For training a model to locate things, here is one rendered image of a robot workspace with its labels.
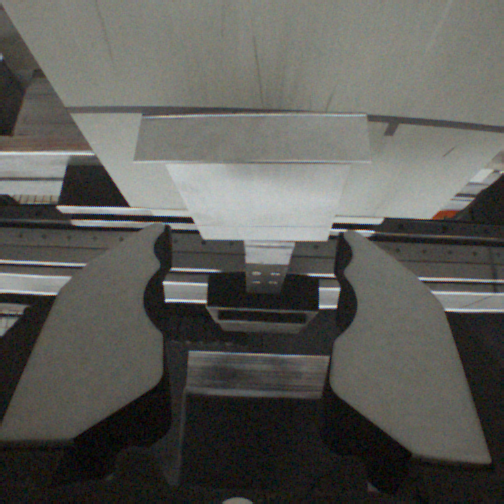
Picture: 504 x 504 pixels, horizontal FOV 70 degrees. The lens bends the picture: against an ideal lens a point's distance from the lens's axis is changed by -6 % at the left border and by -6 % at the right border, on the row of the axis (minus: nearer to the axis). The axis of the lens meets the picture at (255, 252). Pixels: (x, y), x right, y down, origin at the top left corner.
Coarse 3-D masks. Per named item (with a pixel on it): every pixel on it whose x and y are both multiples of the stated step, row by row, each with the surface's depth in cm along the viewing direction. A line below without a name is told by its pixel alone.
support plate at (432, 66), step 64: (0, 0) 9; (64, 0) 10; (128, 0) 10; (192, 0) 10; (256, 0) 10; (320, 0) 10; (384, 0) 9; (448, 0) 9; (64, 64) 12; (128, 64) 12; (192, 64) 12; (256, 64) 12; (320, 64) 12; (384, 64) 12; (448, 64) 11; (128, 128) 15; (384, 128) 15; (448, 128) 14; (128, 192) 21; (384, 192) 19; (448, 192) 19
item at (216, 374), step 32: (192, 352) 21; (192, 384) 21; (224, 384) 21; (256, 384) 21; (288, 384) 21; (320, 384) 21; (192, 416) 19; (224, 416) 19; (256, 416) 19; (288, 416) 19; (192, 448) 19; (224, 448) 19; (256, 448) 19; (288, 448) 19; (320, 448) 19; (192, 480) 18; (224, 480) 18; (256, 480) 18; (288, 480) 18
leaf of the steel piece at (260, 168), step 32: (160, 128) 14; (192, 128) 14; (224, 128) 14; (256, 128) 14; (288, 128) 14; (320, 128) 14; (352, 128) 13; (160, 160) 14; (192, 160) 13; (224, 160) 13; (256, 160) 13; (288, 160) 13; (320, 160) 13; (352, 160) 13; (192, 192) 20; (224, 192) 20; (256, 192) 20; (288, 192) 20; (320, 192) 19; (224, 224) 24; (256, 224) 24; (288, 224) 23; (320, 224) 23
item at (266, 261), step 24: (264, 240) 26; (288, 240) 26; (264, 264) 31; (288, 264) 30; (216, 288) 41; (240, 288) 41; (264, 288) 38; (288, 288) 41; (312, 288) 41; (216, 312) 42; (240, 312) 41; (264, 312) 41; (288, 312) 40; (312, 312) 40
